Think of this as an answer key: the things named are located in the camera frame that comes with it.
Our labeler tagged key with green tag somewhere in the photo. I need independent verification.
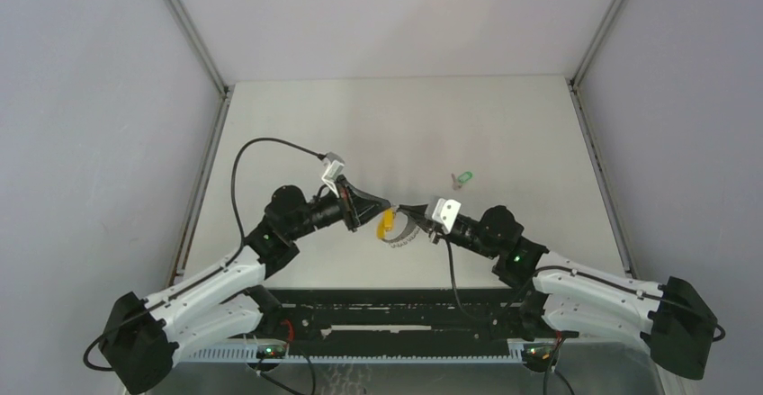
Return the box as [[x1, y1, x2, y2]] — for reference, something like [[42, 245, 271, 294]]
[[451, 171, 473, 190]]

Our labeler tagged black left camera cable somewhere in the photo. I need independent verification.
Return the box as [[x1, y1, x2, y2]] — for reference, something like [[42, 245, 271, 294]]
[[229, 137, 328, 245]]

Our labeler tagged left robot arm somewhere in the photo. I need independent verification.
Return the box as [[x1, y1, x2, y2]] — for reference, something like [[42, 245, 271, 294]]
[[91, 176, 391, 394]]

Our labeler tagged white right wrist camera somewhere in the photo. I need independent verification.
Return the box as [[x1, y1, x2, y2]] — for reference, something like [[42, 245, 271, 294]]
[[427, 197, 462, 234]]

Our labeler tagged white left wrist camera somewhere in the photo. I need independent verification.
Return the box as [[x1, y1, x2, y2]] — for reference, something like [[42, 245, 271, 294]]
[[321, 152, 346, 187]]

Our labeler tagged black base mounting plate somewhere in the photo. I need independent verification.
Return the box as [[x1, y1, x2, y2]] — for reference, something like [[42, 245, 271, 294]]
[[251, 288, 557, 358]]

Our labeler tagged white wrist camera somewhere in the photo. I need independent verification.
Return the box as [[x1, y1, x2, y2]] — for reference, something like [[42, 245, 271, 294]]
[[321, 152, 346, 187], [427, 197, 462, 234]]

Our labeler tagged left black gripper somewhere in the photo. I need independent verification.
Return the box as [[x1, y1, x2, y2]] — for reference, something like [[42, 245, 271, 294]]
[[286, 175, 389, 241]]

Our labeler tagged key with yellow tag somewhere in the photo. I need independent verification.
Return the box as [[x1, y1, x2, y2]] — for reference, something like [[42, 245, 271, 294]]
[[375, 209, 396, 241]]

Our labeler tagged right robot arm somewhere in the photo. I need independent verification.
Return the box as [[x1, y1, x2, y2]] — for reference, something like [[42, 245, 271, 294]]
[[399, 200, 726, 381]]

